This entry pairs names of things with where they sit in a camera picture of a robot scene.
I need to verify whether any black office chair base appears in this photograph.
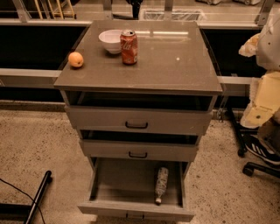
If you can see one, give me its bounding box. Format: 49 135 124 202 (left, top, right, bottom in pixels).
226 106 280 178

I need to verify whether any grey drawer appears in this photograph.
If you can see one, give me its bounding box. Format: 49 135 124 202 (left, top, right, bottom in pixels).
80 130 200 161
78 158 194 222
62 91 214 136

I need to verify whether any white ceramic bowl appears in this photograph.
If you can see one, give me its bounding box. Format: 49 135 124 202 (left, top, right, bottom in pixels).
99 30 122 54

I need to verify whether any red soda can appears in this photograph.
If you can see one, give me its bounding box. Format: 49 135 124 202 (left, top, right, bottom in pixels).
120 30 137 65

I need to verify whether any black and white sneaker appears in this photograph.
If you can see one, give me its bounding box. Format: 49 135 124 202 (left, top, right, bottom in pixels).
243 135 280 166

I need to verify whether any grey middle drawer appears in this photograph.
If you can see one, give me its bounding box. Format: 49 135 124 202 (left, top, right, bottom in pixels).
80 130 200 161

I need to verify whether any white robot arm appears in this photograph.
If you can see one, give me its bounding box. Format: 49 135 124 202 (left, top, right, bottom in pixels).
239 11 280 128

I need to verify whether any black floor cable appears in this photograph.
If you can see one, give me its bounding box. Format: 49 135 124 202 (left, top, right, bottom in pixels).
0 178 46 224

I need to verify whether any orange fruit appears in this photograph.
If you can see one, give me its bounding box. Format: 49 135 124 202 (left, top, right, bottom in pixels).
68 52 84 67

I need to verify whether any grey metal railing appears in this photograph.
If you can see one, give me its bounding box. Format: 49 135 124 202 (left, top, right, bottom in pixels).
0 68 253 96

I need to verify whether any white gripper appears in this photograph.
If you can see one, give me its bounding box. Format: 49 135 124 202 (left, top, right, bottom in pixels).
238 33 280 129

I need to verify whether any black stand leg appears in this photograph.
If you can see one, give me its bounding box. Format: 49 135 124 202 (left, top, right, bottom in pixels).
0 171 53 224

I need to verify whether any grey drawer cabinet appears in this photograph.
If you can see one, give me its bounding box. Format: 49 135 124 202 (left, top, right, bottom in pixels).
53 19 223 165

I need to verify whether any grey top drawer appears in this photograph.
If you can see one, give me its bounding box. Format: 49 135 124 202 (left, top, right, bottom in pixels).
62 91 214 136

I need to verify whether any grey bottom drawer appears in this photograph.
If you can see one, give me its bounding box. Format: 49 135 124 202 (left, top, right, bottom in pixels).
78 158 194 222

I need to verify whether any clear plastic water bottle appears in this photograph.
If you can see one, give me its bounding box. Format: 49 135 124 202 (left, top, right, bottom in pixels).
155 167 169 205

